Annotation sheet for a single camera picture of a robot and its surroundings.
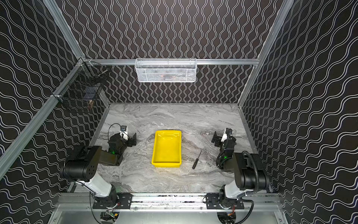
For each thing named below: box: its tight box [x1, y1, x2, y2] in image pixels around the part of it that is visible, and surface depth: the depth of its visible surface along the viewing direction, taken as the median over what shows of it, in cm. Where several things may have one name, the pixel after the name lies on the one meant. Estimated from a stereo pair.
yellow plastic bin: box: [151, 130, 182, 168], surface depth 94 cm
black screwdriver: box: [192, 150, 203, 170], surface depth 89 cm
